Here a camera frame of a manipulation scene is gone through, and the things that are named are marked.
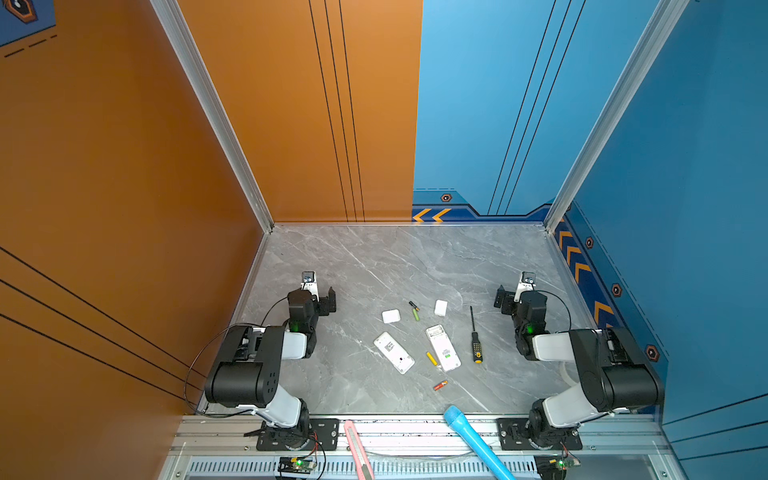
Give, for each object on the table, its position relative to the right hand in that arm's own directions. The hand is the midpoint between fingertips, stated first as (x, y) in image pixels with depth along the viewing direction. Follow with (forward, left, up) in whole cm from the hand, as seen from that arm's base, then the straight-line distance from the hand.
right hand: (515, 288), depth 94 cm
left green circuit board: (-45, +62, -7) cm, 77 cm away
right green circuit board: (-45, 0, -8) cm, 46 cm away
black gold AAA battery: (-2, +33, -5) cm, 33 cm away
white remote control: (-18, +38, -6) cm, 43 cm away
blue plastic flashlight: (-36, +23, -3) cm, 43 cm away
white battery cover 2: (-3, +23, -6) cm, 24 cm away
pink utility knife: (-44, +46, -5) cm, 64 cm away
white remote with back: (-17, +24, -5) cm, 30 cm away
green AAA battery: (-6, +31, -5) cm, 32 cm away
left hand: (+1, +63, +1) cm, 63 cm away
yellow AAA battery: (-19, +28, -6) cm, 34 cm away
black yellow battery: (-19, +15, -4) cm, 24 cm away
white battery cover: (-6, +39, -5) cm, 40 cm away
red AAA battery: (-27, +26, -6) cm, 38 cm away
